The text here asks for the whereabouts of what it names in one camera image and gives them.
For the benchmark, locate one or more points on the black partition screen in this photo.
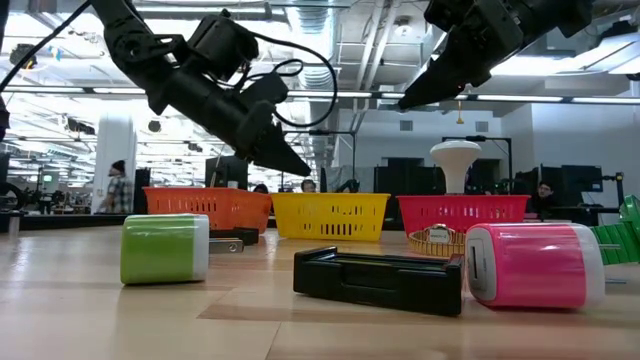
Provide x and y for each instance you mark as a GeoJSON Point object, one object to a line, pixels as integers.
{"type": "Point", "coordinates": [410, 180]}

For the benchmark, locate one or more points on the gold wristwatch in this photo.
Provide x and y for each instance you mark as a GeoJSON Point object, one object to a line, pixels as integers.
{"type": "Point", "coordinates": [440, 235]}

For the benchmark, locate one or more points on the black metal table frame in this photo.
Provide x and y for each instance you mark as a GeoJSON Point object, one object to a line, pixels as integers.
{"type": "Point", "coordinates": [75, 222]}

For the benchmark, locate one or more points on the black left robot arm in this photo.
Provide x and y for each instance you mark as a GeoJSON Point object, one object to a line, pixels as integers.
{"type": "Point", "coordinates": [130, 45]}

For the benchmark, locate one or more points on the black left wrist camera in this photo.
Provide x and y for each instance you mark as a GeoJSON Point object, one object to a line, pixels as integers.
{"type": "Point", "coordinates": [267, 90]}

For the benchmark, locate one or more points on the green USB wall charger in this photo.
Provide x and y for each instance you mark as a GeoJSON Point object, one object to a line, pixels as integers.
{"type": "Point", "coordinates": [160, 250]}

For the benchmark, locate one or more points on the orange plastic basket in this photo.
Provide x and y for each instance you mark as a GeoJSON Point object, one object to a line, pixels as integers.
{"type": "Point", "coordinates": [200, 205]}

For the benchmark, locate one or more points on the yellow plastic basket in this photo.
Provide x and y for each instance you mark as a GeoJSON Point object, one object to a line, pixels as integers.
{"type": "Point", "coordinates": [300, 210]}

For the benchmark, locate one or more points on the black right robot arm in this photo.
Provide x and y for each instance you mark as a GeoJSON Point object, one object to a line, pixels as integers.
{"type": "Point", "coordinates": [580, 15]}

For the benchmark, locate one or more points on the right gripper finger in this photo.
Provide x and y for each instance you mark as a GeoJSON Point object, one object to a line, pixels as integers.
{"type": "Point", "coordinates": [455, 82]}
{"type": "Point", "coordinates": [437, 67]}

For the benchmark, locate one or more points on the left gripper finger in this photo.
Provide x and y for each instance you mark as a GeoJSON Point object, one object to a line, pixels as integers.
{"type": "Point", "coordinates": [275, 160]}
{"type": "Point", "coordinates": [282, 147]}

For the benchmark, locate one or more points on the black workstation equipment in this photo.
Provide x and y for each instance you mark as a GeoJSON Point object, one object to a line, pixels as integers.
{"type": "Point", "coordinates": [580, 180]}

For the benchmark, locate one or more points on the black computer monitor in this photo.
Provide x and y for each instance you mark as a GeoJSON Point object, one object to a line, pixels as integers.
{"type": "Point", "coordinates": [230, 172]}

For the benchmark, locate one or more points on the pink USB wall charger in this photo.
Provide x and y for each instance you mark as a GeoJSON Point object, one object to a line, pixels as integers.
{"type": "Point", "coordinates": [535, 265]}

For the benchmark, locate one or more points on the white light bulb lamp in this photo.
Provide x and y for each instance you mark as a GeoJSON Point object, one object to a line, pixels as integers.
{"type": "Point", "coordinates": [455, 160]}

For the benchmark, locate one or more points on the black rectangular holder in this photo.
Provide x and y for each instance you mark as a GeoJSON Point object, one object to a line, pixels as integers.
{"type": "Point", "coordinates": [375, 285]}

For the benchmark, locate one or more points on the green wristwatch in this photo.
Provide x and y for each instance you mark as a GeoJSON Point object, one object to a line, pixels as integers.
{"type": "Point", "coordinates": [620, 245]}

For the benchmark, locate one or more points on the person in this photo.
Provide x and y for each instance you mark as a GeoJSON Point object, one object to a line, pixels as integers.
{"type": "Point", "coordinates": [308, 186]}
{"type": "Point", "coordinates": [120, 192]}
{"type": "Point", "coordinates": [545, 192]}
{"type": "Point", "coordinates": [260, 188]}

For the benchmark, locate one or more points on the red plastic basket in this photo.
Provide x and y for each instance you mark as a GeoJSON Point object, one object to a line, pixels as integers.
{"type": "Point", "coordinates": [450, 210]}

